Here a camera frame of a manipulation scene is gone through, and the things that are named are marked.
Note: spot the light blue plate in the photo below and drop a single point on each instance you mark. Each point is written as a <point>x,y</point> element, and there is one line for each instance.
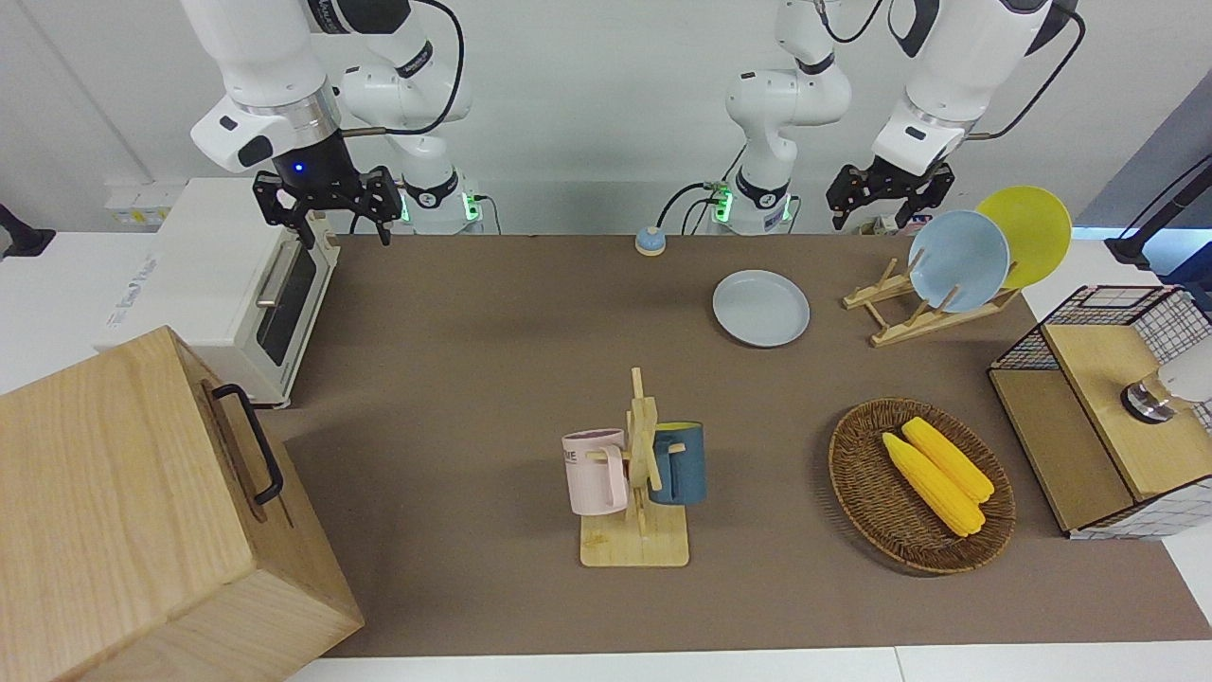
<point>958,260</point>

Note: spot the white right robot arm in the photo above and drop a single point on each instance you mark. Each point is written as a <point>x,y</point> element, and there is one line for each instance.
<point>265,57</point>

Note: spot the white toaster oven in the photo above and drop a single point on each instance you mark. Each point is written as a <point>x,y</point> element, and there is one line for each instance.
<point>208,265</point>

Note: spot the yellow plate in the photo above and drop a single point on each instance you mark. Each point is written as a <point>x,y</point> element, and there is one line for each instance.
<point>1037,227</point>

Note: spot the brown table mat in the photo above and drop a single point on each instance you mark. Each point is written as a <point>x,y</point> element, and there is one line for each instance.
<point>473,332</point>

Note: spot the wooden mug tree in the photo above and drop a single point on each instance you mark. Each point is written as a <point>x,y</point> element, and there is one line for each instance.
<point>636,540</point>

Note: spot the gray plate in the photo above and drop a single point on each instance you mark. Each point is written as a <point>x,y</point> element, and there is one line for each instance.
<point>760,309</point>

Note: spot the brown wicker basket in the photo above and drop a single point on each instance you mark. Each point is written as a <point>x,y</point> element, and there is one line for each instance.
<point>871,493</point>

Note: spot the white wall power socket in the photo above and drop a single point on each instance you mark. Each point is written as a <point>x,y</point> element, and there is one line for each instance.
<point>142,204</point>

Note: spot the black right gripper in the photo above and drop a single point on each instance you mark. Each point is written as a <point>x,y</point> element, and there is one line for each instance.
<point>317,170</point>

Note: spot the pink mug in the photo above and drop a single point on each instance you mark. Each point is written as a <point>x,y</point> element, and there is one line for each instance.
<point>592,474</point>

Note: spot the dark blue mug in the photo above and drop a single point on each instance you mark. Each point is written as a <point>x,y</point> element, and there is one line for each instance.
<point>684,464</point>

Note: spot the blue call bell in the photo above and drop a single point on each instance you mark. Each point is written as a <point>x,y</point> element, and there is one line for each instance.
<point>650,242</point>

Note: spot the black clamp stand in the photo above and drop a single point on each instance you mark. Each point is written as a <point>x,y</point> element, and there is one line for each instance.
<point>19,237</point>

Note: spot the wooden plate rack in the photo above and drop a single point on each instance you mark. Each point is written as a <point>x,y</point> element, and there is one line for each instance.
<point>900,322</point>

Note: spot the yellow corn cob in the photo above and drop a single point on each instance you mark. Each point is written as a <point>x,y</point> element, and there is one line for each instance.
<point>952,459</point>
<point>933,488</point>

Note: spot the light wooden box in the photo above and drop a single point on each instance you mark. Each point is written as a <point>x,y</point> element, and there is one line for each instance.
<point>123,511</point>

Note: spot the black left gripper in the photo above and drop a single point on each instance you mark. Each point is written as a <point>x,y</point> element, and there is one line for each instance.
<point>895,178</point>

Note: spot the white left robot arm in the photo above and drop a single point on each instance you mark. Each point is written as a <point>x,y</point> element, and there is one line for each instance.
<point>786,104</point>

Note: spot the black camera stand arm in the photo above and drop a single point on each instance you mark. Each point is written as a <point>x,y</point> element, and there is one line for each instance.
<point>1160,213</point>

